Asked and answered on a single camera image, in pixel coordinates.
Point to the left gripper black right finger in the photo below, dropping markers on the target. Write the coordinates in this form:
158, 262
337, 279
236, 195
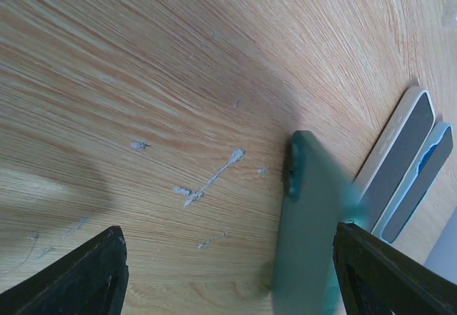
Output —
375, 278

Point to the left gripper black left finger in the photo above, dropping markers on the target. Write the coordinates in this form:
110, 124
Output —
91, 279

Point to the light blue phone case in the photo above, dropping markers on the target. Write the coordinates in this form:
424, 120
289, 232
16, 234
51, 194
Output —
433, 137

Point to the white translucent phone case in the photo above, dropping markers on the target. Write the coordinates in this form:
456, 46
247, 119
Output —
387, 140

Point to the teal phone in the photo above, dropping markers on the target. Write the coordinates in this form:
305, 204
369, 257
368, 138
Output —
317, 195

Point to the blue phone dark screen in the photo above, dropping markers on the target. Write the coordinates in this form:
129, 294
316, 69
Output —
429, 166

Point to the black phone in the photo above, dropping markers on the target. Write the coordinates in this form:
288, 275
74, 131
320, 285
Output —
403, 154

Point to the clear magsafe phone case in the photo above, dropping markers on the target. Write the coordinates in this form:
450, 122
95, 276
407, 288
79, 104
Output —
448, 17

